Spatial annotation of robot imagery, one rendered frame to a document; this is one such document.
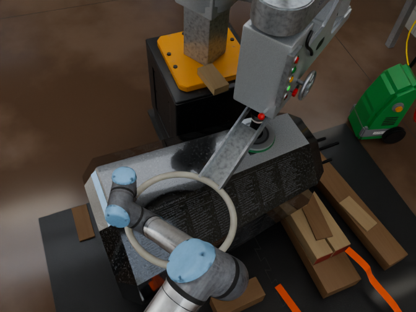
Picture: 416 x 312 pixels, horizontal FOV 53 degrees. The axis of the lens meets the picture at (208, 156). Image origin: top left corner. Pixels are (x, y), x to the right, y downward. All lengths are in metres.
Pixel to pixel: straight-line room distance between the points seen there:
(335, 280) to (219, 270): 1.71
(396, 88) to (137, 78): 2.02
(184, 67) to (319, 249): 1.36
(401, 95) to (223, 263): 2.33
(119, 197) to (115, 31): 2.77
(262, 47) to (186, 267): 0.97
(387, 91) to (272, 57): 1.63
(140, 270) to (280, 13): 1.28
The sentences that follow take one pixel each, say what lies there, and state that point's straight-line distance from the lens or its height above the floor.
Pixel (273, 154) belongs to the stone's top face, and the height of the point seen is 0.81.
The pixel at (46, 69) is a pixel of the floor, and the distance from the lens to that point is 3.88.
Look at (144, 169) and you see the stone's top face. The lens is 2.08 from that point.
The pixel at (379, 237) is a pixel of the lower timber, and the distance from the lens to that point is 2.94.
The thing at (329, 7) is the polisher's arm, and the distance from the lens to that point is 2.05.
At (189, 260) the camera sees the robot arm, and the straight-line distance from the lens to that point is 1.03.
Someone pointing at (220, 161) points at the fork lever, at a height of 0.91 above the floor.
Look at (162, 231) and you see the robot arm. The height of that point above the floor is 1.22.
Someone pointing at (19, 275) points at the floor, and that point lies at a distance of 2.88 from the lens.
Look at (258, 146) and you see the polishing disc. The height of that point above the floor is 0.83.
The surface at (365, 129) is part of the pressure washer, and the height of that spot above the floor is 0.15.
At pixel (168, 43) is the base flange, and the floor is 0.78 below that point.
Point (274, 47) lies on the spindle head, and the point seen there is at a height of 1.49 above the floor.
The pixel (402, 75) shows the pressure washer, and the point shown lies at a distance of 3.22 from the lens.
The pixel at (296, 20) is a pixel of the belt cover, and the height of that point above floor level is 1.63.
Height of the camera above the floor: 2.54
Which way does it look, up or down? 55 degrees down
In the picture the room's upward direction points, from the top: 5 degrees clockwise
